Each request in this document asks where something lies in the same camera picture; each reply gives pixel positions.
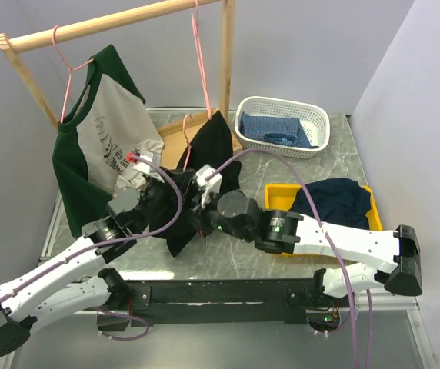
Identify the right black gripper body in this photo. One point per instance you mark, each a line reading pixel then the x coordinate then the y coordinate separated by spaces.
pixel 209 217

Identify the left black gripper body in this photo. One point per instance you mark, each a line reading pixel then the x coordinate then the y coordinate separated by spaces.
pixel 160 189

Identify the black t shirt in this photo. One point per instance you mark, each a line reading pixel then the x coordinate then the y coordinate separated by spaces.
pixel 212 145

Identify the pink wire hanger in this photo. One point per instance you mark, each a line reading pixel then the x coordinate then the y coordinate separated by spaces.
pixel 187 141
pixel 198 48

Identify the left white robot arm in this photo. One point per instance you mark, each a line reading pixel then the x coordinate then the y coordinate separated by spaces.
pixel 79 278

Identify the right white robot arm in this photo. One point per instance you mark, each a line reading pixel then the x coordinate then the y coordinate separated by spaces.
pixel 387 259

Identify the green and cream raglan shirt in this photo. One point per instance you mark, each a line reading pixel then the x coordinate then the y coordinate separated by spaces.
pixel 90 154

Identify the navy blue t shirt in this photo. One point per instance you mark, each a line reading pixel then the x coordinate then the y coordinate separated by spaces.
pixel 341 201

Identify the pink hanger with green shirt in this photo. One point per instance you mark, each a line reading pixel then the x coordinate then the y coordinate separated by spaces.
pixel 70 70

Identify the wooden clothes rack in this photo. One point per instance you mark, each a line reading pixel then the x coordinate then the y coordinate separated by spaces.
pixel 13 47

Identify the yellow plastic tray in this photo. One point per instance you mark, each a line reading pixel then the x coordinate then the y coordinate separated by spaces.
pixel 282 196

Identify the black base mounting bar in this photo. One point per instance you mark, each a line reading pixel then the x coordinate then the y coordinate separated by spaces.
pixel 225 301

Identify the blue patterned cloth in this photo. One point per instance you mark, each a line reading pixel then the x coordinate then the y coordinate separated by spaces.
pixel 278 131

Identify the white plastic basket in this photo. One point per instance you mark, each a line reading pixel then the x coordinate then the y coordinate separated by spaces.
pixel 314 120

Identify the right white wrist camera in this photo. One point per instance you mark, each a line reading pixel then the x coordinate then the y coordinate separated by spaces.
pixel 208 182

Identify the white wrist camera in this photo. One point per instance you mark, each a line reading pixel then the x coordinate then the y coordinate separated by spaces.
pixel 208 182
pixel 143 165

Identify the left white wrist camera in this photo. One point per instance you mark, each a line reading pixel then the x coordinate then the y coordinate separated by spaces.
pixel 143 165

